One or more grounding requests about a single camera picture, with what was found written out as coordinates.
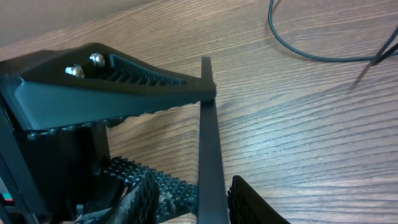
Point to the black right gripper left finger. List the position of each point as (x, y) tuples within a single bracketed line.
[(127, 205)]

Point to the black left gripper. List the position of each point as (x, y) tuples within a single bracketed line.
[(55, 174)]

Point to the blue Galaxy smartphone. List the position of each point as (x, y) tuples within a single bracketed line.
[(212, 200)]

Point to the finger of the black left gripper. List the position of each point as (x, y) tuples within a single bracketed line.
[(167, 197), (62, 90)]

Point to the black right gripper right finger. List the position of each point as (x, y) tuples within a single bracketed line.
[(246, 206)]

